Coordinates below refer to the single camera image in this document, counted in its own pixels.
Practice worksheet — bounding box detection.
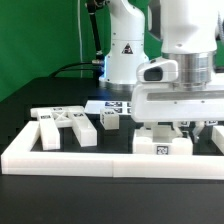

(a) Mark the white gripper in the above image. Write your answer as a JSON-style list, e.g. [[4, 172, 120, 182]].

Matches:
[[131, 57, 224, 143]]

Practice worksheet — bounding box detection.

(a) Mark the white thin cable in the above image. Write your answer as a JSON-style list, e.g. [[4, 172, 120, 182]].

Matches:
[[77, 0, 84, 79]]

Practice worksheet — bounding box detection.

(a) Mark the white chair seat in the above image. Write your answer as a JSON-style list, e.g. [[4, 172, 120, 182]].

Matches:
[[132, 125, 193, 155]]

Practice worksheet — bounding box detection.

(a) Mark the white U-shaped boundary frame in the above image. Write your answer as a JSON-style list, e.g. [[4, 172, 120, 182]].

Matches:
[[1, 121, 224, 180]]

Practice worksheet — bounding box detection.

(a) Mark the black cable bundle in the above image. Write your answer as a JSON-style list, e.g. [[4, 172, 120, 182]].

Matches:
[[49, 0, 107, 78]]

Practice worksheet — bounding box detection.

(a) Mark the white marker sheet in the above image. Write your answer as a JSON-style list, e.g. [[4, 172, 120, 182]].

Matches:
[[84, 100, 131, 115]]

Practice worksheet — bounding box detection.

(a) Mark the white chair back frame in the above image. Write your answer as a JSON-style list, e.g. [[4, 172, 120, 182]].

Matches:
[[30, 106, 97, 150]]

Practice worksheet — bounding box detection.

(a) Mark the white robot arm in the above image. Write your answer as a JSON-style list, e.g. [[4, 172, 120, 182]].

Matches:
[[131, 0, 224, 137]]

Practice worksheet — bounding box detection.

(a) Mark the white part at right edge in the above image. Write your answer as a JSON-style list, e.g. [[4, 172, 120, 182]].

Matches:
[[212, 125, 224, 154]]

